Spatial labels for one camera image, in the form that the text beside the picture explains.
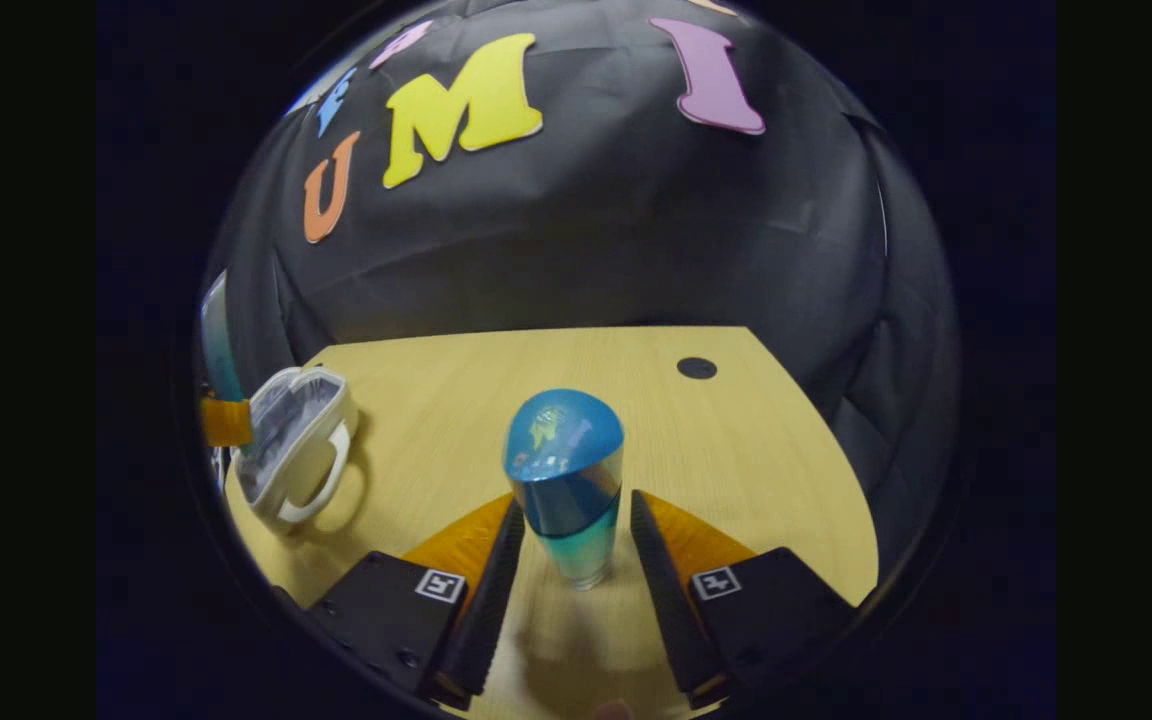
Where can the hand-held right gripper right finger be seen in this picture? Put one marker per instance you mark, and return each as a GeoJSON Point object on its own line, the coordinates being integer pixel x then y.
{"type": "Point", "coordinates": [671, 600]}

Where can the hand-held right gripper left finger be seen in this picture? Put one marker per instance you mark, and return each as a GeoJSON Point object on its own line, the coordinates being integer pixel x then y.
{"type": "Point", "coordinates": [491, 600]}

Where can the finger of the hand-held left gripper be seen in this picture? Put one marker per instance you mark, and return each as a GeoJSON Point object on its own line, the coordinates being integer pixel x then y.
{"type": "Point", "coordinates": [226, 422]}

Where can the white suitcase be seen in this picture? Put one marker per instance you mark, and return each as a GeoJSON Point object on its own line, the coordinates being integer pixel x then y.
{"type": "Point", "coordinates": [296, 440]}

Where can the pale blue skin care tube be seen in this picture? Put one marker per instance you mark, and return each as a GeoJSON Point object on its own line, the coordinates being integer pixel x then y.
{"type": "Point", "coordinates": [219, 340]}

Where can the blue capped skin care bottle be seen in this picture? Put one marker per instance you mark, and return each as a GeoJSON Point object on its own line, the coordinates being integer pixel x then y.
{"type": "Point", "coordinates": [564, 470]}

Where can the black backdrop cloth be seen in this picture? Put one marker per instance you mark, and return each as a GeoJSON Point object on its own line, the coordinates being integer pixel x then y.
{"type": "Point", "coordinates": [586, 250]}

